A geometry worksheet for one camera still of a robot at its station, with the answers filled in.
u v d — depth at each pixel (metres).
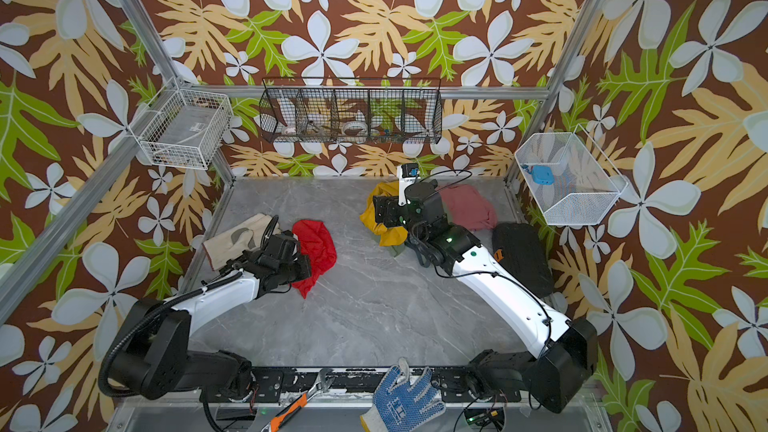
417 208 0.53
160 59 0.84
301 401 0.72
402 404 0.71
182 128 0.86
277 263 0.69
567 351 0.38
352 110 0.98
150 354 0.42
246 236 1.01
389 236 0.96
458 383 0.75
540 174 0.86
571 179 0.83
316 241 0.96
